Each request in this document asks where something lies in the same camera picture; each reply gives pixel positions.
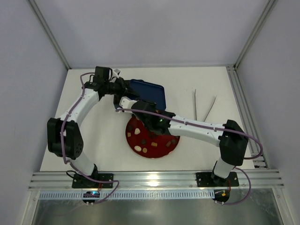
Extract blue box lid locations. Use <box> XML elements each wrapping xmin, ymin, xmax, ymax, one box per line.
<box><xmin>129</xmin><ymin>79</ymin><xmax>166</xmax><ymax>110</ymax></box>

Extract metal tongs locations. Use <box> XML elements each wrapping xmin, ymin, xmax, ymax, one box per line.
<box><xmin>192</xmin><ymin>89</ymin><xmax>218</xmax><ymax>122</ymax></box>

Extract blue chocolate box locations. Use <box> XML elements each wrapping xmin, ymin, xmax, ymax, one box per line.
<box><xmin>113</xmin><ymin>95</ymin><xmax>121</xmax><ymax>109</ymax></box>

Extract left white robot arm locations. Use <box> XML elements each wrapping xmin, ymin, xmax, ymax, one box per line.
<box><xmin>47</xmin><ymin>66</ymin><xmax>139</xmax><ymax>184</ymax></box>

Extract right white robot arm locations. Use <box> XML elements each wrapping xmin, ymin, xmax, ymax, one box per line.
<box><xmin>130</xmin><ymin>100</ymin><xmax>249</xmax><ymax>186</ymax></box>

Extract white heart chocolate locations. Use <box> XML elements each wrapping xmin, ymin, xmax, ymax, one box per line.
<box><xmin>134</xmin><ymin>128</ymin><xmax>141</xmax><ymax>135</ymax></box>

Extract white oval chocolate bottom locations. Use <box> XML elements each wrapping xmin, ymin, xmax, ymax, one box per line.
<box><xmin>134</xmin><ymin>146</ymin><xmax>142</xmax><ymax>152</ymax></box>

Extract round red plate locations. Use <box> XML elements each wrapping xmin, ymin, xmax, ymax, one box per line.
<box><xmin>125</xmin><ymin>117</ymin><xmax>180</xmax><ymax>159</ymax></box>

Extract right mounting plate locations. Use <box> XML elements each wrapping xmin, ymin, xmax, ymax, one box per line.
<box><xmin>195</xmin><ymin>172</ymin><xmax>240</xmax><ymax>188</ymax></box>

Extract mounting plate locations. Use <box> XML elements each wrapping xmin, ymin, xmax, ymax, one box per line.
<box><xmin>195</xmin><ymin>172</ymin><xmax>240</xmax><ymax>188</ymax></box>
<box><xmin>72</xmin><ymin>173</ymin><xmax>113</xmax><ymax>189</ymax></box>

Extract left mounting plate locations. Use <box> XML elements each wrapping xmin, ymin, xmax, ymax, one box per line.
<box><xmin>72</xmin><ymin>173</ymin><xmax>113</xmax><ymax>189</ymax></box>

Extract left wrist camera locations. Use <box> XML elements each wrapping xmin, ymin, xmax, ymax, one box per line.
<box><xmin>112</xmin><ymin>69</ymin><xmax>120</xmax><ymax>78</ymax></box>

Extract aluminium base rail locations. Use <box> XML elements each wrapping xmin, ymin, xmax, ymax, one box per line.
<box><xmin>28</xmin><ymin>169</ymin><xmax>284</xmax><ymax>202</ymax></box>

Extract right aluminium side rail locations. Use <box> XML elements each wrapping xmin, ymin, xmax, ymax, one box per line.
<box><xmin>226</xmin><ymin>66</ymin><xmax>269</xmax><ymax>169</ymax></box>

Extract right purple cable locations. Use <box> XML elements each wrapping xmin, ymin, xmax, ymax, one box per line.
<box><xmin>116</xmin><ymin>107</ymin><xmax>262</xmax><ymax>206</ymax></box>

